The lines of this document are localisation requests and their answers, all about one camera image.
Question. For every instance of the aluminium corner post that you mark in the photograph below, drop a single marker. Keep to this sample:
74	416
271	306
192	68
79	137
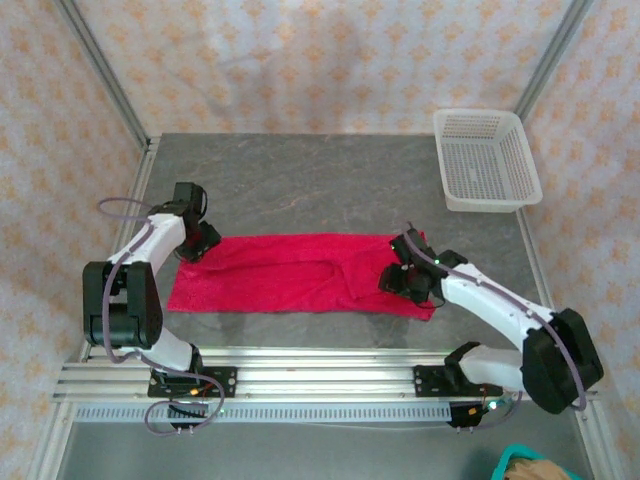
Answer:
556	50
103	70

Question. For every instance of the aluminium table side rail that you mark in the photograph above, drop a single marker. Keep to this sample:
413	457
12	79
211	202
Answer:
141	170
527	235

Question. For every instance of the red towel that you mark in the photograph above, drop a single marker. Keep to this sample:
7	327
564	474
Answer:
280	275

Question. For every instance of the aluminium base rail beam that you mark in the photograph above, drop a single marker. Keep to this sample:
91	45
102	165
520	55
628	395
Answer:
325	380

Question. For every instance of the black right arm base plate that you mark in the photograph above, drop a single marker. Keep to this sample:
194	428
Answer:
425	382

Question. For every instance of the black base electronics board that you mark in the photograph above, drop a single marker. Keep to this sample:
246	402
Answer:
465	417
187	411

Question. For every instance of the teal plastic container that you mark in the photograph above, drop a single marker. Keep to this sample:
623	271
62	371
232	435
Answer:
505	455

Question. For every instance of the aluminium frame leg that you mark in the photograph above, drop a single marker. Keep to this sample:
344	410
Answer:
590	445
50	445

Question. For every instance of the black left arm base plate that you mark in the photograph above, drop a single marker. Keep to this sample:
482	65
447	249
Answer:
225	382

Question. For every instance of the white perforated plastic basket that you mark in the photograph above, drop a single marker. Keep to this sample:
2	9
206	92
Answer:
480	165

